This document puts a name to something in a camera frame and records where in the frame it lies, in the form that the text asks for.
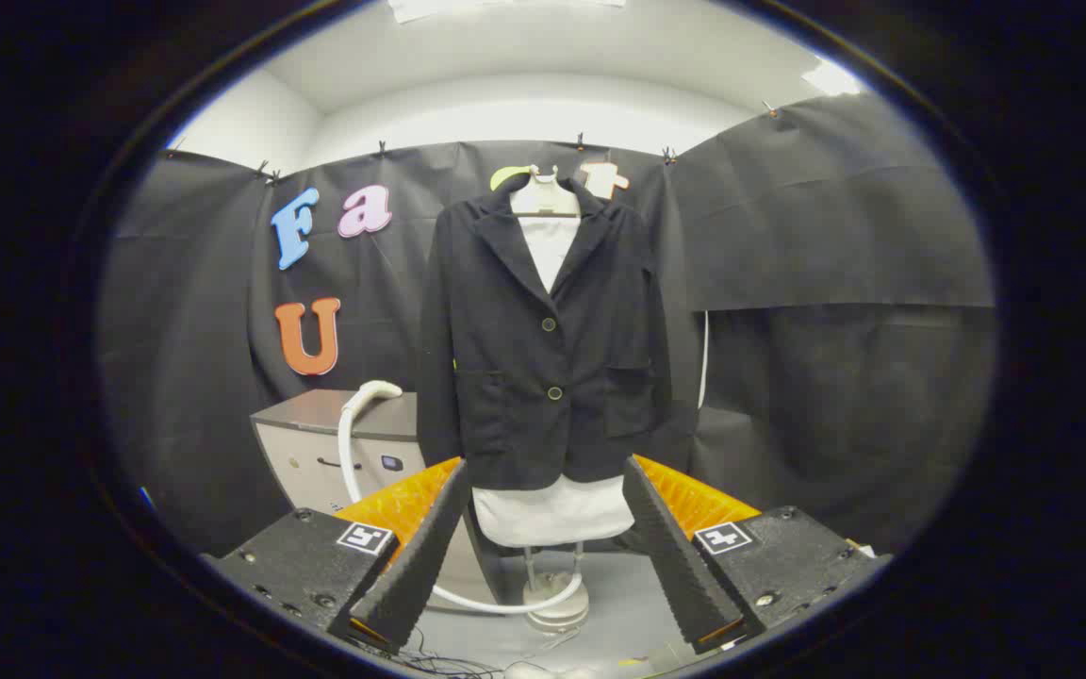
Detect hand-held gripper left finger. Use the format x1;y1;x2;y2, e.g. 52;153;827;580
202;457;470;656

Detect white garment steamer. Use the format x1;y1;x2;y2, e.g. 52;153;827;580
337;380;591;616

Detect grey metal cabinet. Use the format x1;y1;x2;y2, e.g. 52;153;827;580
251;389;433;516

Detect white dress form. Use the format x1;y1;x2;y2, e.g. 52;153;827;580
471;165;636;549

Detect black blazer jacket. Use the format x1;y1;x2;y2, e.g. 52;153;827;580
418;173;674;491

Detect ceiling light panel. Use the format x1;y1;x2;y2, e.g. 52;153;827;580
802;58;863;97
387;0;629;24

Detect dress form stand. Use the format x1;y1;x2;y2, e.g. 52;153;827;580
520;542;591;634

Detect black backdrop cloth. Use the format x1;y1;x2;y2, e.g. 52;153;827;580
98;92;996;557

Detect black cable bundle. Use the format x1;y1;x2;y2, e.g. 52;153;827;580
354;630;506;679

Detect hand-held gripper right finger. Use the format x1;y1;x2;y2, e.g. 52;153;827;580
623;455;893;654

